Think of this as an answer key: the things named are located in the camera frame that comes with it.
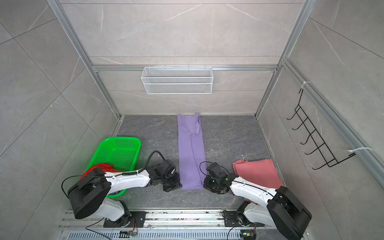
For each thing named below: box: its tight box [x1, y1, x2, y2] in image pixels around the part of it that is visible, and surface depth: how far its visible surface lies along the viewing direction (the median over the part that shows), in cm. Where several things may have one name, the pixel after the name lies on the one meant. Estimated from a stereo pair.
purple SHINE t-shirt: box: [177, 113, 208, 190], surface depth 100 cm
